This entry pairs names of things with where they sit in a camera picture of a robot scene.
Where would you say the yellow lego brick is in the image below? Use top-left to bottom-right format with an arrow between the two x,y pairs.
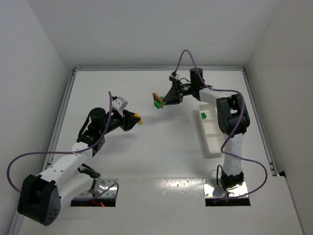
134,113 -> 143,125

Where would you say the orange lego plate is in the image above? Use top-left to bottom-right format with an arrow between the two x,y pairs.
153,93 -> 163,103

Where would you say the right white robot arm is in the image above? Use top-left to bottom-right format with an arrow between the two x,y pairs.
160,68 -> 250,190

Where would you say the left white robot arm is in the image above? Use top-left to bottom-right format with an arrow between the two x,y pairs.
17,108 -> 142,226

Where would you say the white divided tray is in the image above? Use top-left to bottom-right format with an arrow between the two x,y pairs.
197,104 -> 224,158

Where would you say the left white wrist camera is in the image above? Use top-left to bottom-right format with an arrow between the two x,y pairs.
112,96 -> 128,116

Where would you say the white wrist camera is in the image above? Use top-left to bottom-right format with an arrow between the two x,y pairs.
112,96 -> 128,116
169,71 -> 179,81

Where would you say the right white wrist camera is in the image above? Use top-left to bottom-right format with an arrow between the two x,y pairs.
169,71 -> 179,81

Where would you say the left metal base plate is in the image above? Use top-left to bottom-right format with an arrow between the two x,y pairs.
73,178 -> 119,201

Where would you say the metal base plate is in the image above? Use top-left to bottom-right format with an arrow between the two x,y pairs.
203,179 -> 249,199
73,178 -> 119,201

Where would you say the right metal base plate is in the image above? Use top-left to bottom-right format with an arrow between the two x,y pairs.
203,179 -> 249,199

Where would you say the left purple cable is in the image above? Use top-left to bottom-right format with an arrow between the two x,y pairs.
6,91 -> 120,202

